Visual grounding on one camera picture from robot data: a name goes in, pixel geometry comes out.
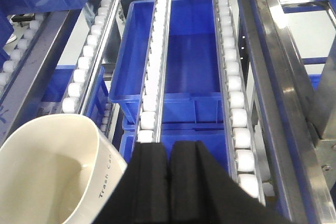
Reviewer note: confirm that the steel shelf frame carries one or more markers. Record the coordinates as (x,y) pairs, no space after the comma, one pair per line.
(302,163)

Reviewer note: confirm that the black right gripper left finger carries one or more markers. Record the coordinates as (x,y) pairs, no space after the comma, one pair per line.
(142,194)

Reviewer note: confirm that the white roller track middle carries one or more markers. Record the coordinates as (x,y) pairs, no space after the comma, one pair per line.
(150,112)

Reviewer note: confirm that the white roller track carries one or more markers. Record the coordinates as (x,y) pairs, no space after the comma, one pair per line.
(150,112)
(82,82)
(243,165)

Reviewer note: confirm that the white roller track right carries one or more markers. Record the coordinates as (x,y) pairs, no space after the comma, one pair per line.
(243,165)

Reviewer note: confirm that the white plastic trash bin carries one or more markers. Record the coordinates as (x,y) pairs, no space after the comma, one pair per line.
(57,169)

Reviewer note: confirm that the white roller track left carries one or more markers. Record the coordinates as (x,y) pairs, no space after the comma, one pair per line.
(82,82)

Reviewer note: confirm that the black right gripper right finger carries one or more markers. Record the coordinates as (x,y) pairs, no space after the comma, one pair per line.
(202,191)

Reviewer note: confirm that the blue crate lower layer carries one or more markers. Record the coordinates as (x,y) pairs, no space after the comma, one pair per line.
(192,101)

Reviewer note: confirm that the steel divider strip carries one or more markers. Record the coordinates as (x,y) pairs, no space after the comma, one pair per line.
(27,84)

